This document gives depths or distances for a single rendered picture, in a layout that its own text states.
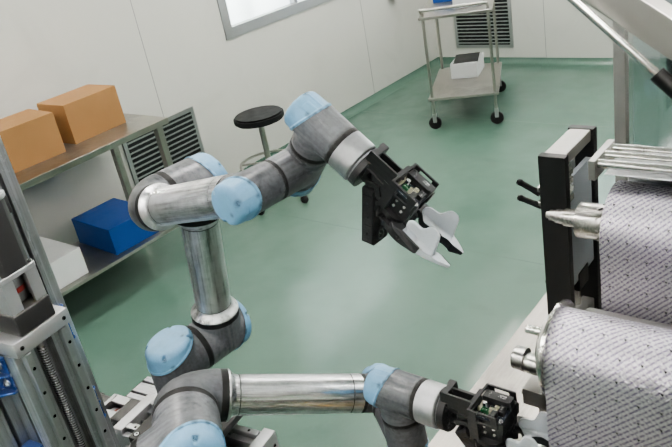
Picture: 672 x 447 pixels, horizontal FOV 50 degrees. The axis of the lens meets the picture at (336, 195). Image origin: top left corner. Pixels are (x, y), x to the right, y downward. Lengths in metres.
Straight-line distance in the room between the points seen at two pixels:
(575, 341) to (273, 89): 4.79
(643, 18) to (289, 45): 5.22
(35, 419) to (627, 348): 1.15
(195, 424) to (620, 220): 0.76
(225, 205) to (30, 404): 0.66
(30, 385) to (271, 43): 4.39
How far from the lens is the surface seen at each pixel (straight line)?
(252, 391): 1.36
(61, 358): 1.62
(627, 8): 0.69
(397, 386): 1.28
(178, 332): 1.75
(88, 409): 1.70
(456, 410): 1.24
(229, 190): 1.14
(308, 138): 1.17
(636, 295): 1.28
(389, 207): 1.14
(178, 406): 1.27
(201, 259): 1.64
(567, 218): 1.32
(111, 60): 4.74
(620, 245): 1.23
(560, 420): 1.16
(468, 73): 6.06
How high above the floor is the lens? 1.95
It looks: 24 degrees down
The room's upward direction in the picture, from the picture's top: 11 degrees counter-clockwise
